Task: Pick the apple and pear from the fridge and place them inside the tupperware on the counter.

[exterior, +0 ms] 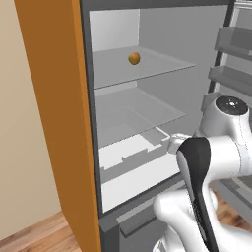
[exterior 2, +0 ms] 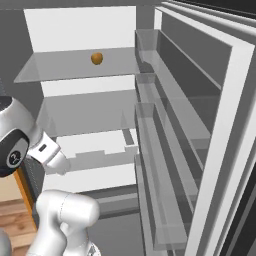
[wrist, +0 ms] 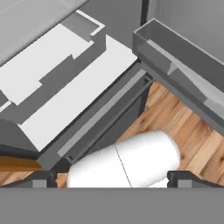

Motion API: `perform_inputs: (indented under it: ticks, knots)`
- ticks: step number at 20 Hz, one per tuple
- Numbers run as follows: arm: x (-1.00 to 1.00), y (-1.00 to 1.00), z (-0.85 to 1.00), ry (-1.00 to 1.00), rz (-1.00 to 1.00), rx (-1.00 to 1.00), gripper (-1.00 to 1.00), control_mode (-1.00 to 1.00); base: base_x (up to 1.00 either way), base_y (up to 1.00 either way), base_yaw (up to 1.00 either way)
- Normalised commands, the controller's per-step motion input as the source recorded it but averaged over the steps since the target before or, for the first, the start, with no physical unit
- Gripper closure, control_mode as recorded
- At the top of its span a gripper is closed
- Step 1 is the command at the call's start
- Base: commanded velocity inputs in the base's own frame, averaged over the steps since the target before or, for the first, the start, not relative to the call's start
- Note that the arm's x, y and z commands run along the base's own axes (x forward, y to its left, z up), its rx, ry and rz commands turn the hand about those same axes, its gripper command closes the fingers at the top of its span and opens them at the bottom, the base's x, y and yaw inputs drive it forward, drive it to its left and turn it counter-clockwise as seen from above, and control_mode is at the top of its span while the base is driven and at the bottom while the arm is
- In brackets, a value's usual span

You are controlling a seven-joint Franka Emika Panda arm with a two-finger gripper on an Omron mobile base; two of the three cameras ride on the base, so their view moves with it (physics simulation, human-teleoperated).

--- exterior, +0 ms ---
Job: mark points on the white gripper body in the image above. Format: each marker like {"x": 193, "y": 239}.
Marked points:
{"x": 174, "y": 143}

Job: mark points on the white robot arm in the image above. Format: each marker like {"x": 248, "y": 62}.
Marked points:
{"x": 226, "y": 154}

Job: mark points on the white fridge crisper drawer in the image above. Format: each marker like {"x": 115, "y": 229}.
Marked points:
{"x": 128, "y": 149}

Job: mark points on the clear glass fridge shelf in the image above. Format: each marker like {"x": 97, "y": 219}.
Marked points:
{"x": 147, "y": 67}
{"x": 138, "y": 111}

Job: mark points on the grey fridge door bin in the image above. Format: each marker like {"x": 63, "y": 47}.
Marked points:
{"x": 210, "y": 100}
{"x": 229, "y": 77}
{"x": 234, "y": 41}

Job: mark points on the grey fridge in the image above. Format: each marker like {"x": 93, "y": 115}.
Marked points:
{"x": 170, "y": 29}

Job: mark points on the grey fridge door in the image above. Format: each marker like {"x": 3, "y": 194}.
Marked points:
{"x": 241, "y": 16}

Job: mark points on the orange-brown round fruit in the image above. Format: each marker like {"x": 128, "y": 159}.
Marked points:
{"x": 134, "y": 58}

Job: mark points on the grey freezer drawer front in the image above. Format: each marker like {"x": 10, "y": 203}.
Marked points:
{"x": 138, "y": 238}

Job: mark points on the orange wooden cabinet panel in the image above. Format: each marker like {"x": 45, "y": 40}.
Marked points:
{"x": 55, "y": 98}

